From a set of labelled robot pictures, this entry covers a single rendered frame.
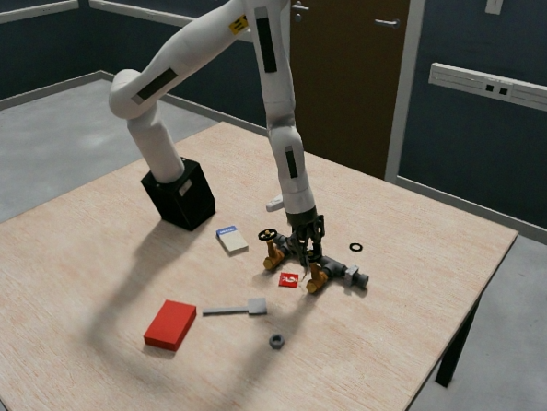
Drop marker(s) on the red tag with gold chain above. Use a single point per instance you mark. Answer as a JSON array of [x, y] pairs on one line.
[[289, 280]]

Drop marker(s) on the black o-ring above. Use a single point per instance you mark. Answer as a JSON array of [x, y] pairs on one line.
[[354, 250]]

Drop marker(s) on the red rectangular block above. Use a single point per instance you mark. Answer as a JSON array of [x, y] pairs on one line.
[[170, 325]]

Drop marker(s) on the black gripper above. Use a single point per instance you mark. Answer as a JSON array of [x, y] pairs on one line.
[[304, 226]]

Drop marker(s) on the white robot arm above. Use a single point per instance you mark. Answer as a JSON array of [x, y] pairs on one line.
[[186, 52]]

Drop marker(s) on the brass valve manifold with black handwheels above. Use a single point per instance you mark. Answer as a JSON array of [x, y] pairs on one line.
[[329, 265]]

